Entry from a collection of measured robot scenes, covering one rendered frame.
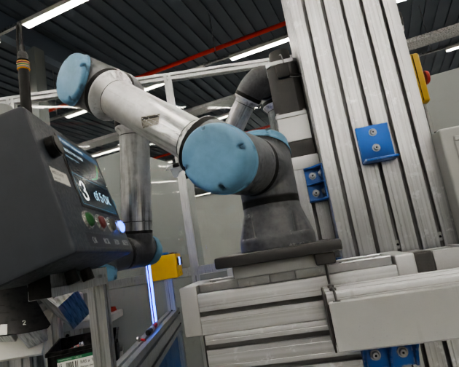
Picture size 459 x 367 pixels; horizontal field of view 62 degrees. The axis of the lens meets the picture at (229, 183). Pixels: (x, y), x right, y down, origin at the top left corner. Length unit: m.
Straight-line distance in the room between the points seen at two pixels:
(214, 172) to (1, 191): 0.30
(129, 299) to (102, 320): 1.28
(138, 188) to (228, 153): 0.40
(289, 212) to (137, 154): 0.43
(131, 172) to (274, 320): 0.49
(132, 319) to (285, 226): 1.43
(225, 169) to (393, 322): 0.33
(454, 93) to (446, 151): 2.73
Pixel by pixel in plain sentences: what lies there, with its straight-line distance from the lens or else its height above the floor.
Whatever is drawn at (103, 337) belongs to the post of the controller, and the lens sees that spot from 0.76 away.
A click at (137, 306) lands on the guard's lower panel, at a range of 2.03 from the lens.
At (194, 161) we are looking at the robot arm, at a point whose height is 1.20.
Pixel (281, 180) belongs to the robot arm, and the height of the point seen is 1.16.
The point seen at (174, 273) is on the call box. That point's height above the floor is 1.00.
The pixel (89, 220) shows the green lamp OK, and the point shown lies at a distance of 0.53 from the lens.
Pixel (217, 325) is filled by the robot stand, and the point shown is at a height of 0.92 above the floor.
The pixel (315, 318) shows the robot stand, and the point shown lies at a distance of 0.73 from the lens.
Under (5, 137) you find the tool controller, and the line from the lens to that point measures 0.52.
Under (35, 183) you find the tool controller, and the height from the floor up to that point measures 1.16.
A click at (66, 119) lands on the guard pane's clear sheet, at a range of 2.27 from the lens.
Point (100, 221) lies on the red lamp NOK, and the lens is 0.58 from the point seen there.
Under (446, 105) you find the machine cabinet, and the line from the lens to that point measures 3.63.
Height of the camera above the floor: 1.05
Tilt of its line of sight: 10 degrees up
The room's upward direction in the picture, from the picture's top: 9 degrees counter-clockwise
